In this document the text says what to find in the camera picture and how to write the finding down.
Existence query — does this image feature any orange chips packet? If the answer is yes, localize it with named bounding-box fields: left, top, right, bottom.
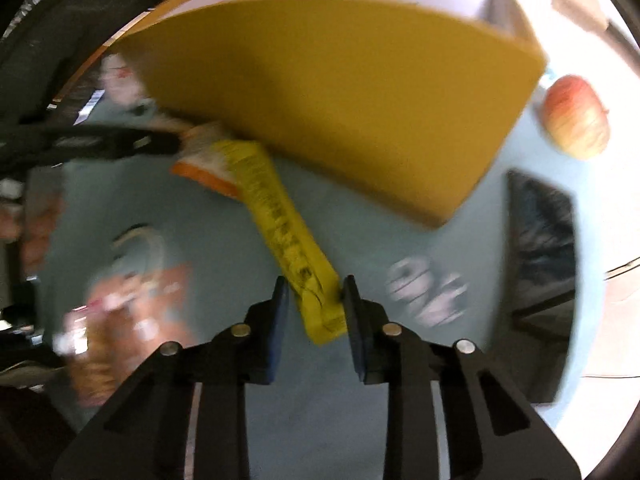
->
left=170, top=122, right=242, bottom=199

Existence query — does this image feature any red apple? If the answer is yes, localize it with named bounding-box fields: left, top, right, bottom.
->
left=540, top=75, right=612, bottom=161

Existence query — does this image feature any yellow cardboard box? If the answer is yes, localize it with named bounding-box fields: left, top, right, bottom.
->
left=107, top=0, right=549, bottom=231

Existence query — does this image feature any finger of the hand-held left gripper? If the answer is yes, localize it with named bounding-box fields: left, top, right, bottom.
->
left=0, top=122, right=184, bottom=167

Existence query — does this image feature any long yellow snack packet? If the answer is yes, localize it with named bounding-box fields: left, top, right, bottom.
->
left=212, top=140, right=349, bottom=347

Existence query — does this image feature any white printed plastic bag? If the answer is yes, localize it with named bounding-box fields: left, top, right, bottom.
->
left=97, top=52, right=147, bottom=111

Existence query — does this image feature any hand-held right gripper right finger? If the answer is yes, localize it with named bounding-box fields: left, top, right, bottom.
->
left=341, top=274, right=582, bottom=480

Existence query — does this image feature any dark carved wooden furniture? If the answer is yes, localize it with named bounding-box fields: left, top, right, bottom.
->
left=0, top=0, right=251, bottom=126

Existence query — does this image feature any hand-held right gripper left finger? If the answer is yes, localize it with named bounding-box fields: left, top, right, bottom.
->
left=51, top=275, right=291, bottom=480

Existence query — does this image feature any person's left hand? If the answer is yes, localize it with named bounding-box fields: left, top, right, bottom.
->
left=0, top=195, right=64, bottom=271

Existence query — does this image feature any clear bread packet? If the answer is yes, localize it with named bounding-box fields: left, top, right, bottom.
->
left=55, top=300, right=151, bottom=407

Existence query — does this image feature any black smartphone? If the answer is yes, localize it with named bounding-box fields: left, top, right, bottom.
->
left=505, top=170, right=577, bottom=332

